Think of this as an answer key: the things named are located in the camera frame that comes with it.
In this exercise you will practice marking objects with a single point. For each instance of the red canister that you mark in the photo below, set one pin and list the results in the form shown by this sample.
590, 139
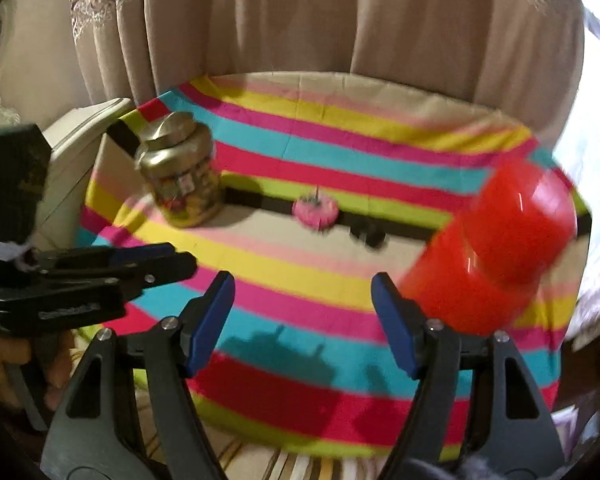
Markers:
490, 250

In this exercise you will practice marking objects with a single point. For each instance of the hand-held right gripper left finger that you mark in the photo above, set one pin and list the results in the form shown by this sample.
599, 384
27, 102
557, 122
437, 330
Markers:
210, 320

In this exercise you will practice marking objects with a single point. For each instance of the beige striped towel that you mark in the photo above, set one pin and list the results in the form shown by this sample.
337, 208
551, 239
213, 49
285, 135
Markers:
300, 467

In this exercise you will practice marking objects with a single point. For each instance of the white carved cabinet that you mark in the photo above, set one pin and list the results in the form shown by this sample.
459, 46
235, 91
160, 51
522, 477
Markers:
75, 160

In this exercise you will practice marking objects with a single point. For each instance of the black scrunchie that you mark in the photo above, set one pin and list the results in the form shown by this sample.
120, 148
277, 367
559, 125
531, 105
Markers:
367, 235

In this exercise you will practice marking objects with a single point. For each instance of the gold-lidded clear candy jar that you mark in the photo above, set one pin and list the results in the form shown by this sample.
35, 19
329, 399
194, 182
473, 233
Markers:
180, 175

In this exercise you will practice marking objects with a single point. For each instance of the beige curtain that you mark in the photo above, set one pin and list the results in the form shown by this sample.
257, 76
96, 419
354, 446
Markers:
330, 20

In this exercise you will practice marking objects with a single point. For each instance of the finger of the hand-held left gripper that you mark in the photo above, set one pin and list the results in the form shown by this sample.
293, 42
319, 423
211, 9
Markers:
130, 255
165, 267

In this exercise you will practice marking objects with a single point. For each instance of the pink round pincushion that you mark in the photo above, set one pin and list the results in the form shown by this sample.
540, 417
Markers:
315, 212

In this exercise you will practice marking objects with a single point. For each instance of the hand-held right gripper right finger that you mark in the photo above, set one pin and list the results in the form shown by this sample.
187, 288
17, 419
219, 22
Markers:
395, 325

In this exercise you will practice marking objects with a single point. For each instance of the multicolour striped tablecloth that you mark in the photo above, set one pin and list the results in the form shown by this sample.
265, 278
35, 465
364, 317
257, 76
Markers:
305, 270

